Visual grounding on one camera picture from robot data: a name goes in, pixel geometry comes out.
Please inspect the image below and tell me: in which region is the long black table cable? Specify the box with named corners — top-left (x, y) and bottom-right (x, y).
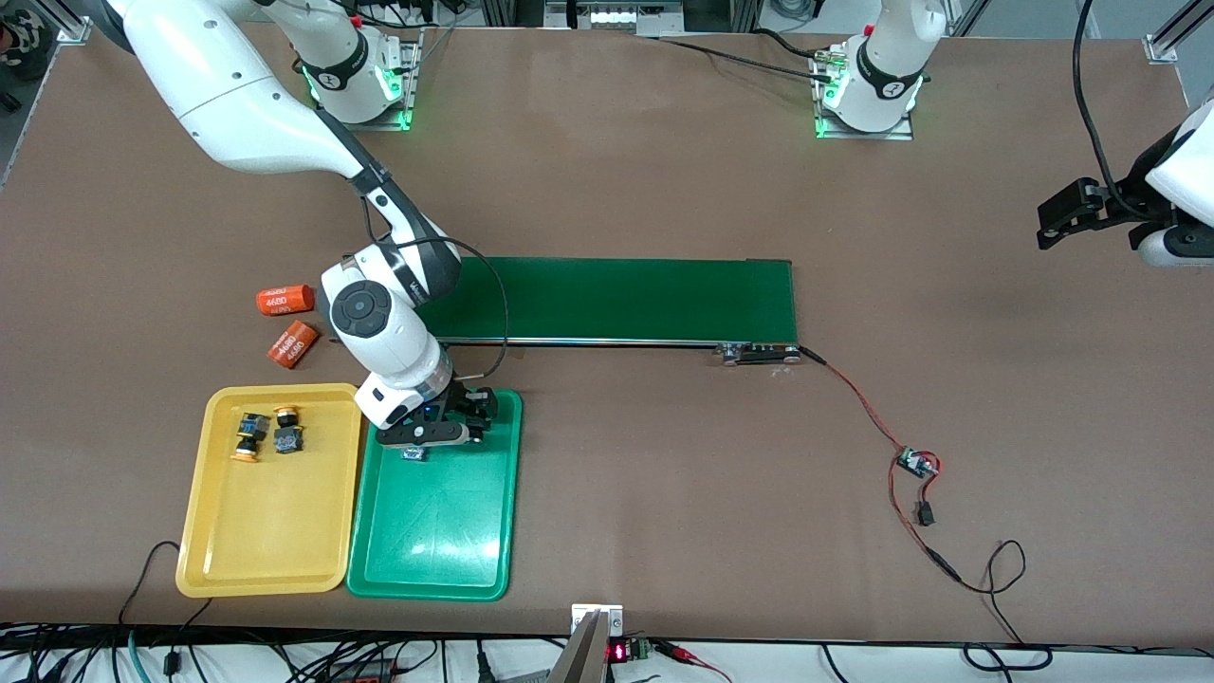
top-left (654, 28), bottom-right (845, 86)

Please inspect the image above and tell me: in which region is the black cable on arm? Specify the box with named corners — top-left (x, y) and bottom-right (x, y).
top-left (1072, 0), bottom-right (1149, 221)
top-left (363, 194), bottom-right (511, 383)

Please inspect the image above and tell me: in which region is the thin black cable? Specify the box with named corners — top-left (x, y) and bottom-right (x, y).
top-left (953, 539), bottom-right (1054, 671)

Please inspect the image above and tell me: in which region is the yellow plastic tray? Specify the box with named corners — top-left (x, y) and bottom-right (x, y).
top-left (175, 383), bottom-right (364, 599)

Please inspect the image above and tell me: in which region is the red and black wire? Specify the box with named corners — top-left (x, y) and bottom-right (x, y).
top-left (800, 345), bottom-right (965, 585)

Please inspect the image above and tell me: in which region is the white power strip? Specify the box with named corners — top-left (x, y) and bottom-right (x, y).
top-left (567, 0), bottom-right (657, 35)

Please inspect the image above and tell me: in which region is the green plastic tray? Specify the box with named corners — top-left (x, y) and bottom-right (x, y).
top-left (346, 385), bottom-right (524, 602)

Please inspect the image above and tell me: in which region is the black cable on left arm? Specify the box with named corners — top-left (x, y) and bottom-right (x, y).
top-left (1072, 0), bottom-right (1149, 221)

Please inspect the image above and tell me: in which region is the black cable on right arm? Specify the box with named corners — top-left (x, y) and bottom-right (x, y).
top-left (363, 194), bottom-right (511, 383)

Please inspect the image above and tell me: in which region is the red clip lead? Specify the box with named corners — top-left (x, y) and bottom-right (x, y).
top-left (659, 640), bottom-right (733, 683)

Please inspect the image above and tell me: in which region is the grey sneaker shoe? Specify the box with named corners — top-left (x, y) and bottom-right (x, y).
top-left (0, 19), bottom-right (53, 83)

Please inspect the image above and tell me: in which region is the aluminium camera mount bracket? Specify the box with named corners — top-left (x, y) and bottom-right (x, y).
top-left (550, 603), bottom-right (624, 683)

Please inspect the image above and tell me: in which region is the aluminium frame profile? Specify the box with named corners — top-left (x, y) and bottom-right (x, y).
top-left (1143, 0), bottom-right (1214, 65)
top-left (36, 0), bottom-right (93, 45)

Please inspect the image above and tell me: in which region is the orange cylinder printed 4680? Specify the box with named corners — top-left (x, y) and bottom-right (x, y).
top-left (268, 320), bottom-right (320, 369)
top-left (258, 284), bottom-right (315, 318)

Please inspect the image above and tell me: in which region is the black cable with loop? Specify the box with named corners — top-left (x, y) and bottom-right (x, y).
top-left (119, 541), bottom-right (214, 629)

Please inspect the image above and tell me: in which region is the green conveyor belt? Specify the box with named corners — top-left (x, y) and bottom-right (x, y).
top-left (413, 254), bottom-right (805, 367)

